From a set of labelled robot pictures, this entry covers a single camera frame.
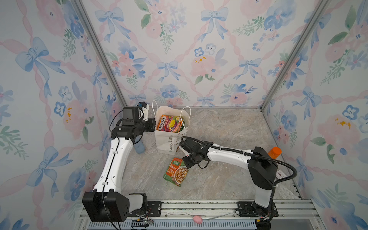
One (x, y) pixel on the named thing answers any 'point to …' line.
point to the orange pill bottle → (275, 152)
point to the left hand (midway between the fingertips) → (156, 121)
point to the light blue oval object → (139, 146)
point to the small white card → (280, 175)
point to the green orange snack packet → (177, 172)
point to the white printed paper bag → (168, 143)
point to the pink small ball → (197, 219)
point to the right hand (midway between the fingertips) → (186, 161)
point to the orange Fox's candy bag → (172, 123)
